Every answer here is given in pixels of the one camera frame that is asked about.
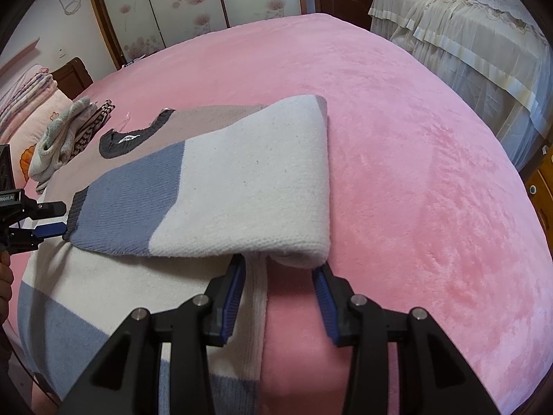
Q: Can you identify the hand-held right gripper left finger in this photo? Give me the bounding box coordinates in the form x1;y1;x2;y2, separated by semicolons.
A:
56;253;247;415

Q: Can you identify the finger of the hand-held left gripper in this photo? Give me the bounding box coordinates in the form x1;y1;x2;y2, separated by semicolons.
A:
25;201;69;222
9;221;70;248

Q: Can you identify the pink cartoon print pillow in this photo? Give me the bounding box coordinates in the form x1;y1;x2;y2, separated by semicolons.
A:
6;90;75;176

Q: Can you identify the person's left hand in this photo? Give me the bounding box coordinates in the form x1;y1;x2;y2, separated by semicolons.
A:
0;251;15;326

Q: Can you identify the pale green small garment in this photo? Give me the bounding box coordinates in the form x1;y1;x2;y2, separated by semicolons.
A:
28;95;94;183

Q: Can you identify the pink fleece blanket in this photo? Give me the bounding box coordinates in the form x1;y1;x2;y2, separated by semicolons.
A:
8;12;549;415

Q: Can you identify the blue white beige knit sweater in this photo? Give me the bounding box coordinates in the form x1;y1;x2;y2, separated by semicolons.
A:
17;94;331;415

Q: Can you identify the folded pink striped quilt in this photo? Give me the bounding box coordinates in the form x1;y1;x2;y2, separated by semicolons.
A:
0;64;55;127

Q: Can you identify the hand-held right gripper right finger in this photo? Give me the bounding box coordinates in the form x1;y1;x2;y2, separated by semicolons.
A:
311;264;498;415

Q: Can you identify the yellow wooden cabinet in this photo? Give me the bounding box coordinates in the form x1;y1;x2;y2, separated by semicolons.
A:
520;146;553;235

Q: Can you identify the floral sliding door wardrobe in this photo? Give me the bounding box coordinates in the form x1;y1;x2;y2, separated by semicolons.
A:
84;0;310;70

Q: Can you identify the dark wooden headboard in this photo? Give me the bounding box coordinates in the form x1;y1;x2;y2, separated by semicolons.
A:
50;56;94;98

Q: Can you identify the pile of folded clothes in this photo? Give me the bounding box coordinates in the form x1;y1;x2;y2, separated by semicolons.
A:
35;100;117;195

